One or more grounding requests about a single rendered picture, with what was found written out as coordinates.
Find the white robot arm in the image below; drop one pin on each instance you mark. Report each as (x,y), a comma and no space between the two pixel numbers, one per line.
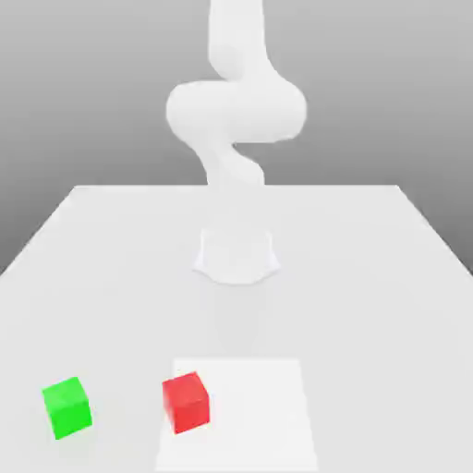
(236,111)

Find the small red cube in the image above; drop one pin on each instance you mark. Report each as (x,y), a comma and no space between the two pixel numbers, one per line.
(186,402)

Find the small green cube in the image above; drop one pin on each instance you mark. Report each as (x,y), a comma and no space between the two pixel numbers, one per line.
(67,408)

